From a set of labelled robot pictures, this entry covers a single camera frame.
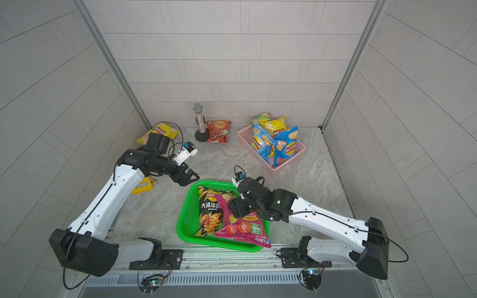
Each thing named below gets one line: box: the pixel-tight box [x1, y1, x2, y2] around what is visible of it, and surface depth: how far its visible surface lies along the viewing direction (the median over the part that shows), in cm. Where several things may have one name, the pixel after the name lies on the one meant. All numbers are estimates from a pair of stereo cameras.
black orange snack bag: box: [195, 185, 234, 238], surface depth 77 cm
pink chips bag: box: [214, 194, 272, 249], surface depth 66 cm
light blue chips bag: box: [250, 121, 276, 164], surface depth 96 cm
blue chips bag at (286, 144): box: [272, 125, 299, 168], surface depth 93 cm
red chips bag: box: [205, 119, 232, 144], surface depth 107 cm
